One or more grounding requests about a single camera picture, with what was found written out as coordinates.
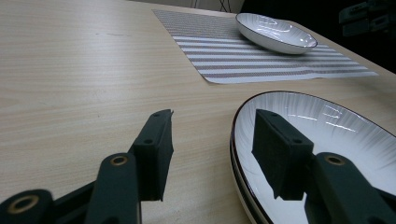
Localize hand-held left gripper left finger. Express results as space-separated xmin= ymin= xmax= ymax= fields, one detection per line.
xmin=83 ymin=108 xmax=175 ymax=224

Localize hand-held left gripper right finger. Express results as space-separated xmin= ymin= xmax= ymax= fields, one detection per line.
xmin=251 ymin=108 xmax=396 ymax=224

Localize grey striped placemat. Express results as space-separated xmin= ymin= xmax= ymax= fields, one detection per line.
xmin=151 ymin=8 xmax=379 ymax=85

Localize white plate with dark rim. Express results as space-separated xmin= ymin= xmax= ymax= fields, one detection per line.
xmin=234 ymin=12 xmax=318 ymax=56
xmin=231 ymin=91 xmax=396 ymax=224
xmin=229 ymin=132 xmax=265 ymax=224

